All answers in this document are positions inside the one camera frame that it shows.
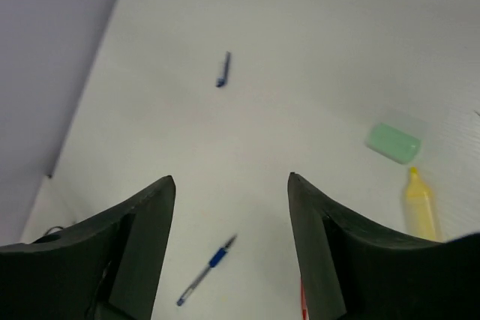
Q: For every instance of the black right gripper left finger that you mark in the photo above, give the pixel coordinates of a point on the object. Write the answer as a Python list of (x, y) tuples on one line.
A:
[(105, 267)]

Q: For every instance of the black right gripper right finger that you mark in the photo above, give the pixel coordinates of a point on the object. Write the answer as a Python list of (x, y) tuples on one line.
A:
[(354, 268)]

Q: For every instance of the yellow highlighter pen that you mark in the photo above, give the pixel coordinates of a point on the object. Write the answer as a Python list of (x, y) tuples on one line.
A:
[(420, 208)]

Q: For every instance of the green highlighter cap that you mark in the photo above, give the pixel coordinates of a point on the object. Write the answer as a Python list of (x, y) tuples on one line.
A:
[(393, 143)]

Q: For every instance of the red pen cap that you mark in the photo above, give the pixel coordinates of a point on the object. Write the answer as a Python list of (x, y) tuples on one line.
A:
[(304, 308)]

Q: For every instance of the blue gel pen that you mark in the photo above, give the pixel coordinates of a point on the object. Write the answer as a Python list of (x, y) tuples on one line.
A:
[(212, 263)]

